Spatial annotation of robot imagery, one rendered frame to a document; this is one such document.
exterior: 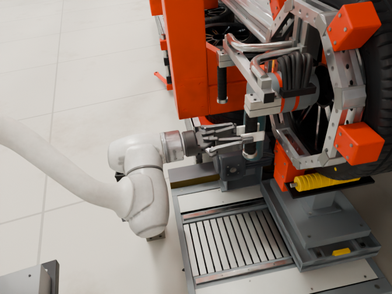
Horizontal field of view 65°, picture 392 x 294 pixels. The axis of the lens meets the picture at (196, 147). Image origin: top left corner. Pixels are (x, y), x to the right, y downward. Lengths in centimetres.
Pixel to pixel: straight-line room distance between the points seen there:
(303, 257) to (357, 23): 99
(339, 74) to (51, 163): 72
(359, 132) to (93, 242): 139
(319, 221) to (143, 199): 95
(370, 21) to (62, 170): 77
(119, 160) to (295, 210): 94
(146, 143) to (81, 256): 104
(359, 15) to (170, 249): 130
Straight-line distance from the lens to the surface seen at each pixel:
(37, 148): 75
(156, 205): 76
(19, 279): 130
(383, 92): 89
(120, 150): 84
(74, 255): 179
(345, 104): 87
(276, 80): 103
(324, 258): 147
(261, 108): 85
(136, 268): 163
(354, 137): 86
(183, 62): 142
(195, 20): 137
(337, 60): 88
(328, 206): 156
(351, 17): 84
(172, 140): 84
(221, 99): 122
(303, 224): 148
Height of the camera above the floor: 137
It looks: 38 degrees down
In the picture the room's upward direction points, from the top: 5 degrees counter-clockwise
